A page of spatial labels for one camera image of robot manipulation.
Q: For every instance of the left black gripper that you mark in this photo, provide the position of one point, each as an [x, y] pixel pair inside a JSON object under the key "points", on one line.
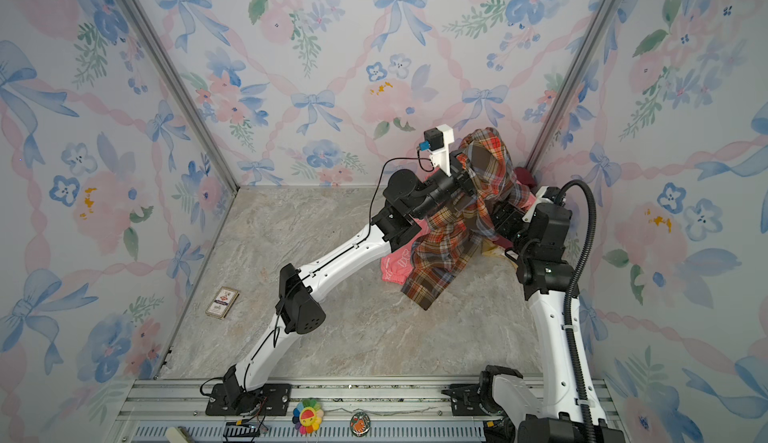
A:
{"points": [[459, 177]]}

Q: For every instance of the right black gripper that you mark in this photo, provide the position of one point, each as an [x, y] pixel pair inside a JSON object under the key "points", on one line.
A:
{"points": [[516, 216]]}

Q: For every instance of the plaid flannel cloth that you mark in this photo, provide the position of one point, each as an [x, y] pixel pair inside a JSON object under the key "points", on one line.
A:
{"points": [[458, 230]]}

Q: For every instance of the pink patterned cloth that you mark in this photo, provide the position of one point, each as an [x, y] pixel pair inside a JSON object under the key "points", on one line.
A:
{"points": [[396, 267]]}

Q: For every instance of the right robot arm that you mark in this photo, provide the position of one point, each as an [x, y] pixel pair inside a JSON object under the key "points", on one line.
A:
{"points": [[569, 410]]}

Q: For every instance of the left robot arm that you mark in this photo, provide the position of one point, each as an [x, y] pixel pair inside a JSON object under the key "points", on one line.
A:
{"points": [[408, 200]]}

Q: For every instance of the yellow cloth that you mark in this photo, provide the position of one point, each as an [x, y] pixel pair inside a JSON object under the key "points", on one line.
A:
{"points": [[492, 250]]}

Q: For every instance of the maroon cloth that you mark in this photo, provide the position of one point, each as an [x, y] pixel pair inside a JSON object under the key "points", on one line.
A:
{"points": [[525, 177]]}

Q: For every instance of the small card box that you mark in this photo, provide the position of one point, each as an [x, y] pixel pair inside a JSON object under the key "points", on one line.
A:
{"points": [[222, 302]]}

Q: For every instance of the small oval badge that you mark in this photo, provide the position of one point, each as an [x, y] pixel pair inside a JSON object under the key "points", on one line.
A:
{"points": [[360, 424]]}

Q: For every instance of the rainbow flower toy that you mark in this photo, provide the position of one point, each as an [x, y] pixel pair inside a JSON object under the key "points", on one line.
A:
{"points": [[308, 416]]}

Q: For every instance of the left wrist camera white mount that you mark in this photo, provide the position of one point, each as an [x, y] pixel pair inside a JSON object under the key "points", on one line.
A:
{"points": [[436, 144]]}

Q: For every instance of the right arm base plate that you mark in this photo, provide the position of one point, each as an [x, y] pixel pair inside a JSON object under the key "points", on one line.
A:
{"points": [[470, 400]]}

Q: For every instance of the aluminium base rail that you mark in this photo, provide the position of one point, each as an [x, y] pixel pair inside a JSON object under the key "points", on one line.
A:
{"points": [[401, 409]]}

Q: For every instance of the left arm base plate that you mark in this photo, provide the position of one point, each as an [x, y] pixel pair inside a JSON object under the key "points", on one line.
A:
{"points": [[269, 400]]}

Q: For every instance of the white object at rail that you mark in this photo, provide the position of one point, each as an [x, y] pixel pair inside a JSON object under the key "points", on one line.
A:
{"points": [[177, 435]]}

